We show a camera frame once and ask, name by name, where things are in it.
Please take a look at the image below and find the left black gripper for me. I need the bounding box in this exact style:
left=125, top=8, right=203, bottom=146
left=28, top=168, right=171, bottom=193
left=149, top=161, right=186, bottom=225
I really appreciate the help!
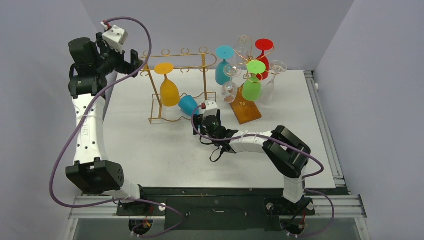
left=94, top=33, right=143, bottom=78

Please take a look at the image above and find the blue plastic goblet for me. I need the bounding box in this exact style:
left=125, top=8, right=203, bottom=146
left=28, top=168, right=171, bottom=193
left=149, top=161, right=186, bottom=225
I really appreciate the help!
left=178, top=95, right=198, bottom=116

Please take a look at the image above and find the clear wine glass front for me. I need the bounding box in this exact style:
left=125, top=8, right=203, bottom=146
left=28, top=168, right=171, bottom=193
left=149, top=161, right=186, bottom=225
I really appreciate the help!
left=221, top=64, right=242, bottom=104

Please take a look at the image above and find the orange plastic goblet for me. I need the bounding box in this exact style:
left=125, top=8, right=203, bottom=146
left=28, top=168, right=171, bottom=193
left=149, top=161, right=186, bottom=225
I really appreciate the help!
left=154, top=62, right=180, bottom=107

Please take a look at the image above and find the gold rectangular wire glass rack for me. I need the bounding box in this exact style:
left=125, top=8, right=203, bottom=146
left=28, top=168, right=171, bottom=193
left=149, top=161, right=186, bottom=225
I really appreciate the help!
left=139, top=46, right=218, bottom=123

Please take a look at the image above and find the teal plastic goblet front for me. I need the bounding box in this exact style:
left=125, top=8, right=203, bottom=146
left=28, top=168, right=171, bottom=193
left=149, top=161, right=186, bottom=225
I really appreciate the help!
left=215, top=45, right=235, bottom=86

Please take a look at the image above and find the green plastic goblet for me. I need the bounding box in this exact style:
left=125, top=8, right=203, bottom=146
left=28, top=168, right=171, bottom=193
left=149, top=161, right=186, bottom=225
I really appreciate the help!
left=241, top=60, right=266, bottom=102

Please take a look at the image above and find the clear glass tumbler goblet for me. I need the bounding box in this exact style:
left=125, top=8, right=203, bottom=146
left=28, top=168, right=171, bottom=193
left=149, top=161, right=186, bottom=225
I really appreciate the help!
left=233, top=35, right=253, bottom=65

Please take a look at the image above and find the clear wine glass amber tint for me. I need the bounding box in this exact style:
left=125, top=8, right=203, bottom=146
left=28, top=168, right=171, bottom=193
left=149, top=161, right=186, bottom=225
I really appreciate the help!
left=259, top=60, right=288, bottom=105

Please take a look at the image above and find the red plastic goblet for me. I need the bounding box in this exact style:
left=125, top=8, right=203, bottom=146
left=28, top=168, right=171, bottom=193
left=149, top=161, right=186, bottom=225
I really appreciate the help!
left=255, top=38, right=275, bottom=81

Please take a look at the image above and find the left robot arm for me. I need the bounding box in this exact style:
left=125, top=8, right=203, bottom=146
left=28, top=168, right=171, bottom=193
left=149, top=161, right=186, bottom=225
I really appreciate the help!
left=65, top=29, right=149, bottom=215

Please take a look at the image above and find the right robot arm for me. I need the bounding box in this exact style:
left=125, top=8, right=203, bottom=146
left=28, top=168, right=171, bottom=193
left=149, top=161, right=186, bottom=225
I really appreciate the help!
left=191, top=112, right=311, bottom=214

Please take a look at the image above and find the gold tree rack wooden base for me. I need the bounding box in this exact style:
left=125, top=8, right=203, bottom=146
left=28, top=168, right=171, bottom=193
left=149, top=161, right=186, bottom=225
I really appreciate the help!
left=229, top=34, right=276, bottom=126

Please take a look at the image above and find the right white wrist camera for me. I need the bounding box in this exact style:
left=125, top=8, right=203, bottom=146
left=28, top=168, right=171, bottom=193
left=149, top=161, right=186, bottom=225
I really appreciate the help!
left=201, top=100, right=219, bottom=118

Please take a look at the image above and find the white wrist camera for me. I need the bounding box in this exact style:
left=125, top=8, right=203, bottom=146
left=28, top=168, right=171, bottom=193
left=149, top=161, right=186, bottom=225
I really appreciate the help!
left=101, top=21, right=129, bottom=54
left=201, top=100, right=219, bottom=118

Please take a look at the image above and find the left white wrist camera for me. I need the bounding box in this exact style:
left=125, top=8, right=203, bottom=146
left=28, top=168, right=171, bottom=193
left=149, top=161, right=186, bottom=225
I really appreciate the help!
left=101, top=21, right=129, bottom=54

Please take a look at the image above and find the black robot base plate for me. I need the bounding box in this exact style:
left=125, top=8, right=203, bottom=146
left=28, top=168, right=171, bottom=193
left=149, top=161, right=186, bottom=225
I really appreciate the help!
left=116, top=187, right=316, bottom=231

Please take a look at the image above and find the aluminium rail frame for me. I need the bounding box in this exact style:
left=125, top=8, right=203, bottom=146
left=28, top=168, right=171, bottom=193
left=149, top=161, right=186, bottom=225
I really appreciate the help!
left=62, top=70, right=373, bottom=240

